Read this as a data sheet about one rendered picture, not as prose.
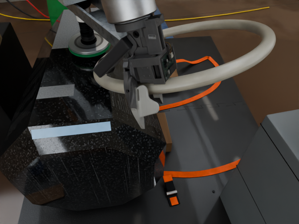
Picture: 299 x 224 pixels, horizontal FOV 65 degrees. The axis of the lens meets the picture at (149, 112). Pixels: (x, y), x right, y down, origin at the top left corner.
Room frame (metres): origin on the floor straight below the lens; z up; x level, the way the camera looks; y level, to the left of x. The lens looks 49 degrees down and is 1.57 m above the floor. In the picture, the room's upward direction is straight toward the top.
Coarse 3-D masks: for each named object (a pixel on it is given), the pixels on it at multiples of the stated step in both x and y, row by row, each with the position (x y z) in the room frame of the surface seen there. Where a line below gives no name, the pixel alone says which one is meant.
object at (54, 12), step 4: (48, 0) 2.50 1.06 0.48; (52, 0) 2.50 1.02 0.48; (56, 0) 2.49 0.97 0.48; (48, 4) 2.49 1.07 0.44; (52, 4) 2.49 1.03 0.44; (56, 4) 2.48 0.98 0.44; (60, 4) 2.48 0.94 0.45; (48, 8) 2.51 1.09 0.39; (52, 8) 2.48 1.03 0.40; (56, 8) 2.47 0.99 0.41; (60, 8) 2.46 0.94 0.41; (64, 8) 2.46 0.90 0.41; (48, 12) 2.50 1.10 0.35; (52, 12) 2.46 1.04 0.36; (56, 12) 2.46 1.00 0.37; (60, 12) 2.45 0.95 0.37; (52, 16) 2.45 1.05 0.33; (56, 16) 2.45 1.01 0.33; (52, 20) 2.45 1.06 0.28; (52, 24) 2.47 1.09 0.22
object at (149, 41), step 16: (160, 16) 0.39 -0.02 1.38; (128, 32) 0.39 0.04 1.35; (144, 32) 0.37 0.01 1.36; (160, 32) 0.37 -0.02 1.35; (144, 48) 0.37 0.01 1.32; (160, 48) 0.35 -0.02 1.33; (128, 64) 0.36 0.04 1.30; (144, 64) 0.34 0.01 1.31; (160, 64) 0.33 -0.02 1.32; (176, 64) 0.38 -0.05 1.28; (144, 80) 0.34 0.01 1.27; (160, 80) 0.32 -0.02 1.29
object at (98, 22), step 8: (96, 0) 1.07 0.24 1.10; (72, 8) 1.02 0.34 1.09; (80, 8) 0.95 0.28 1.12; (80, 16) 0.96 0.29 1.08; (88, 16) 0.89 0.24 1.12; (96, 16) 0.97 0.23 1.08; (104, 16) 0.97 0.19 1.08; (88, 24) 0.90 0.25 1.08; (96, 24) 0.84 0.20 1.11; (104, 24) 0.90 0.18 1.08; (112, 24) 0.90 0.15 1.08; (104, 32) 0.79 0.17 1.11; (112, 32) 0.76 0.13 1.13; (120, 32) 0.83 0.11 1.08; (112, 40) 0.75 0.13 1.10
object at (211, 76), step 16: (176, 32) 0.77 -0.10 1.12; (256, 32) 0.58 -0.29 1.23; (272, 32) 0.51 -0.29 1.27; (256, 48) 0.42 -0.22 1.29; (272, 48) 0.44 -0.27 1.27; (96, 64) 0.55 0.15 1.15; (224, 64) 0.37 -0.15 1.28; (240, 64) 0.37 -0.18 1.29; (96, 80) 0.45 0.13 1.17; (112, 80) 0.40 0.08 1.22; (176, 80) 0.35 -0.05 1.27; (192, 80) 0.34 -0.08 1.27; (208, 80) 0.34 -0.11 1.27
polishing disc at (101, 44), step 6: (72, 36) 1.13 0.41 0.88; (78, 36) 1.13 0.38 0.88; (96, 36) 1.13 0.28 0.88; (72, 42) 1.08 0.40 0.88; (78, 42) 1.08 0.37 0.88; (96, 42) 1.08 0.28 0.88; (102, 42) 1.08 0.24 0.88; (108, 42) 1.08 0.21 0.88; (72, 48) 1.02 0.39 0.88; (78, 48) 1.02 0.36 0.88; (84, 48) 1.02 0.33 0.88; (90, 48) 1.02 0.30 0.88; (96, 48) 1.02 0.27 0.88; (102, 48) 1.02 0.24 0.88; (84, 54) 0.99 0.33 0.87; (90, 54) 0.99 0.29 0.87
